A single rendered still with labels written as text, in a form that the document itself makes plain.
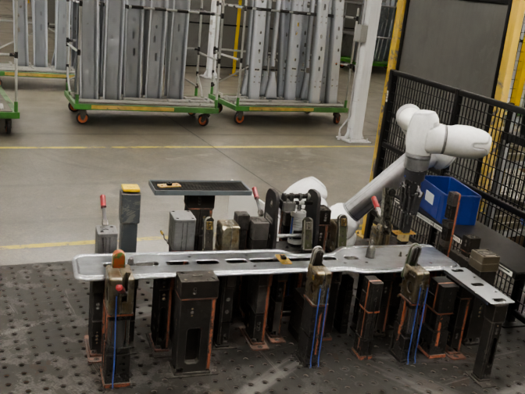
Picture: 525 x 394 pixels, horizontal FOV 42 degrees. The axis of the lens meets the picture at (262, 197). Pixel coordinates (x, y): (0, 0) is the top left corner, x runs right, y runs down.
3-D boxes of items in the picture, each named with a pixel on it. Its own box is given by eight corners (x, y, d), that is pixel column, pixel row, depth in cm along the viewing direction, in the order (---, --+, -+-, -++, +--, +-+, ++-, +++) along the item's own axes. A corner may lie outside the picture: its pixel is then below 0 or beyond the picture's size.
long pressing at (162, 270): (75, 285, 205) (76, 281, 205) (70, 256, 226) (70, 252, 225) (464, 270, 252) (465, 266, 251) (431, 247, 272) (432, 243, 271)
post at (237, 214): (227, 313, 261) (237, 214, 250) (224, 307, 266) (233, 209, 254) (240, 313, 263) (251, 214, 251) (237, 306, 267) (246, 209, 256)
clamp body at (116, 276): (101, 394, 204) (105, 282, 193) (95, 367, 217) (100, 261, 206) (136, 390, 207) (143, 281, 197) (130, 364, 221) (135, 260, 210)
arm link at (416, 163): (422, 150, 249) (419, 166, 251) (400, 149, 246) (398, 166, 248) (436, 157, 241) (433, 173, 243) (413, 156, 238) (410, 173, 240)
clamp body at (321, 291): (301, 370, 228) (314, 275, 218) (288, 352, 239) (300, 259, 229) (326, 368, 231) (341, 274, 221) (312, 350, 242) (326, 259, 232)
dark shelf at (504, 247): (515, 281, 243) (516, 273, 243) (391, 201, 324) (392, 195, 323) (564, 278, 251) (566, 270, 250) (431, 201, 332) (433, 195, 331)
